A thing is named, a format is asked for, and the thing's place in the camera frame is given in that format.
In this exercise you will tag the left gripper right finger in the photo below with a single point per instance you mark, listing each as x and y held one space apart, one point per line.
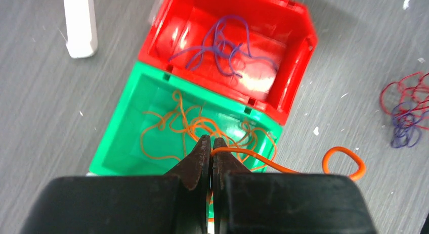
287 201

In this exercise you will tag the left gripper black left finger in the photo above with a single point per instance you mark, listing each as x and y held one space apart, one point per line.
175 202

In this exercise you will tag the green plastic bin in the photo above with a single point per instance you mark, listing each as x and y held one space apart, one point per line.
160 117

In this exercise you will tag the red plastic bin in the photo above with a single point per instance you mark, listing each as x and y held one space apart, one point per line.
251 51

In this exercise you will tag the white garment rack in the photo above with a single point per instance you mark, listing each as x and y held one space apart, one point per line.
82 38

